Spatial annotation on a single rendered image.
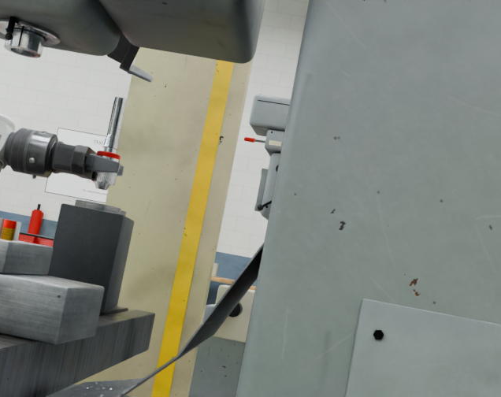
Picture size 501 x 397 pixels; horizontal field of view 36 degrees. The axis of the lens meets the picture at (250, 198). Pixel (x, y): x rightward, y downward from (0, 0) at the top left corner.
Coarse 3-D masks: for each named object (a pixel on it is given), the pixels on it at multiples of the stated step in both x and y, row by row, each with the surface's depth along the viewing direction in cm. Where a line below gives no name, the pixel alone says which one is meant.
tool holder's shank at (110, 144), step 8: (120, 104) 150; (112, 112) 151; (120, 112) 150; (112, 120) 150; (120, 120) 151; (112, 128) 150; (120, 128) 151; (112, 136) 150; (104, 144) 150; (112, 144) 149; (112, 152) 150
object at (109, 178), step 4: (100, 156) 148; (104, 156) 148; (116, 160) 149; (96, 172) 148; (100, 172) 148; (92, 176) 149; (96, 176) 148; (100, 176) 148; (104, 176) 148; (108, 176) 148; (112, 176) 149; (116, 176) 150; (92, 180) 149; (96, 180) 148; (100, 180) 148; (104, 180) 148; (108, 180) 148; (112, 180) 149; (112, 184) 150
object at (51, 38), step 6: (0, 18) 97; (6, 18) 96; (0, 24) 98; (6, 24) 97; (18, 24) 96; (24, 24) 96; (30, 24) 96; (36, 24) 97; (0, 30) 101; (6, 30) 100; (30, 30) 98; (36, 30) 97; (42, 30) 97; (48, 30) 98; (48, 36) 99; (54, 36) 99; (48, 42) 102; (54, 42) 101
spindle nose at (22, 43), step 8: (16, 32) 98; (24, 32) 98; (32, 32) 98; (8, 40) 98; (16, 40) 98; (24, 40) 98; (32, 40) 98; (40, 40) 99; (8, 48) 99; (16, 48) 101; (24, 48) 98; (32, 48) 98; (40, 48) 100; (24, 56) 102; (32, 56) 101; (40, 56) 101
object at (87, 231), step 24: (72, 216) 143; (96, 216) 144; (120, 216) 144; (72, 240) 143; (96, 240) 143; (120, 240) 146; (72, 264) 143; (96, 264) 143; (120, 264) 154; (120, 288) 163
